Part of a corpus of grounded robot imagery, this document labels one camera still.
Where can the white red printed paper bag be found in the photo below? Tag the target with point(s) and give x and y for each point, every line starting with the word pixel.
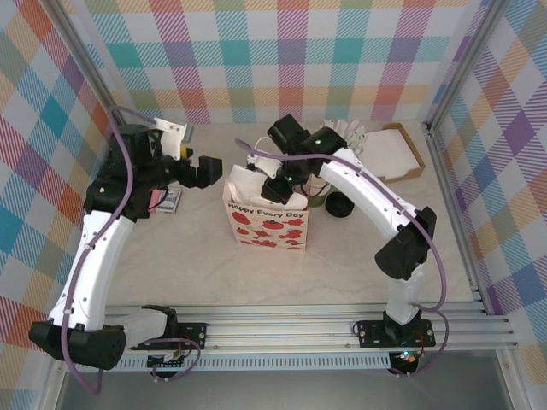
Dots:
pixel 269 230

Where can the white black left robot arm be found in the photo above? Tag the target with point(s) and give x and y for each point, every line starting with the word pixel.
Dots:
pixel 94 265

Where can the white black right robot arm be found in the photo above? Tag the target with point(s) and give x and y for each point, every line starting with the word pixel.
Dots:
pixel 363 192

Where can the stack of paper cups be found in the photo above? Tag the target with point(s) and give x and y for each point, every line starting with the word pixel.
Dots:
pixel 319 190

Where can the small silver packet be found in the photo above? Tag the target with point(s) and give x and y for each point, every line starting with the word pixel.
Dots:
pixel 171 203

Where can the white napkin stack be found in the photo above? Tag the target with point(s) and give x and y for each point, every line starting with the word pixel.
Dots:
pixel 393 149

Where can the brown cardboard napkin box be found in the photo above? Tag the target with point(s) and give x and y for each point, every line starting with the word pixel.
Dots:
pixel 410 174

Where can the small left control board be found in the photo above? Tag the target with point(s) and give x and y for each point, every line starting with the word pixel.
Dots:
pixel 168 362

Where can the small control board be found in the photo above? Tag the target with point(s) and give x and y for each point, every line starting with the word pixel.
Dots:
pixel 408 359
pixel 168 362

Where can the grey metal panel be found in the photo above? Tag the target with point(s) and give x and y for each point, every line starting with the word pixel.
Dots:
pixel 278 390

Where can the small right control board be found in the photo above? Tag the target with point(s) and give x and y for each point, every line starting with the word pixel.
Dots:
pixel 408 359

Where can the aluminium left frame post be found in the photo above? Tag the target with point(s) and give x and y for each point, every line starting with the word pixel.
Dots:
pixel 94 64

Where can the aluminium frame post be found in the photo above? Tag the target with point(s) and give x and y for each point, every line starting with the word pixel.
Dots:
pixel 466 64
pixel 94 64

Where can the aluminium side rail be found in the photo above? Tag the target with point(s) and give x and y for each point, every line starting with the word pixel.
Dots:
pixel 445 179

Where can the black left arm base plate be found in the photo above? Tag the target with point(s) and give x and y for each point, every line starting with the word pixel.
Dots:
pixel 194 337

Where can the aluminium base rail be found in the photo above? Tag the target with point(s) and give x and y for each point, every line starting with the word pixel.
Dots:
pixel 278 329

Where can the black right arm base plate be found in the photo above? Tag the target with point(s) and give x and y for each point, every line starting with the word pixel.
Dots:
pixel 372 335

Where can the aluminium right frame post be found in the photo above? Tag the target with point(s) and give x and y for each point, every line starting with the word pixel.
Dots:
pixel 466 64

